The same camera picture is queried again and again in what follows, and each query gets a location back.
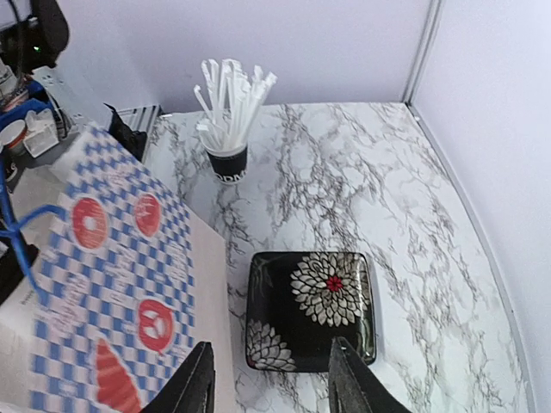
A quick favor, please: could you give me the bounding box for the black floral square plate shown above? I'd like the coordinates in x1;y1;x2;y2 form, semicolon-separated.
245;251;377;373

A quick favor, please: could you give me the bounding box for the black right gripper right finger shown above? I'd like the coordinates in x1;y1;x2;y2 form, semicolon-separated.
328;336;410;413

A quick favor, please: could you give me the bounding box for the bundle of wrapped straws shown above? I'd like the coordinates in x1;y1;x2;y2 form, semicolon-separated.
194;59;278;152

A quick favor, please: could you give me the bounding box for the blue checkered paper bag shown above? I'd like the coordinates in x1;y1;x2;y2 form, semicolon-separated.
1;126;237;412

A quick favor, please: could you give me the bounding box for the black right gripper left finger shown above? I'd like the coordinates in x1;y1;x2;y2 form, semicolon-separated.
142;342;215;413

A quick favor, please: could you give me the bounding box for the aluminium frame post left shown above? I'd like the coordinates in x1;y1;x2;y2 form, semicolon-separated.
402;0;445;106

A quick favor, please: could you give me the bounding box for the black cup holding straws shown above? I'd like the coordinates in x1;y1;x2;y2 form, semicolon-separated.
207;145;248;185

